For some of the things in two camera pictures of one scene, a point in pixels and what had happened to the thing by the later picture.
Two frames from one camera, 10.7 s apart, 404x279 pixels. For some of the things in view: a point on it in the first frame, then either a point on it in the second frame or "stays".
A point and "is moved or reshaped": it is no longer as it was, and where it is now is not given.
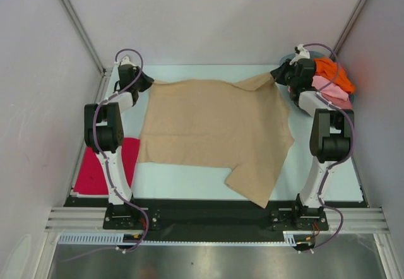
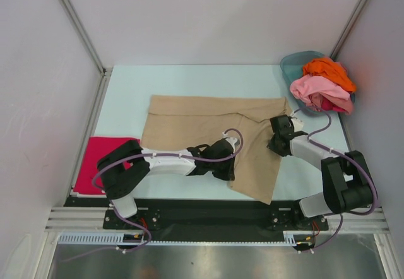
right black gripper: x=279 y=73 -> x=272 y=146
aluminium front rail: x=67 y=219 stays
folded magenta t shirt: x=91 y=178 stays
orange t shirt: x=331 y=69 stays
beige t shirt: x=244 y=127 is moved or reshaped
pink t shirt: x=332 y=93 stays
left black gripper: x=148 y=82 -> x=228 y=174
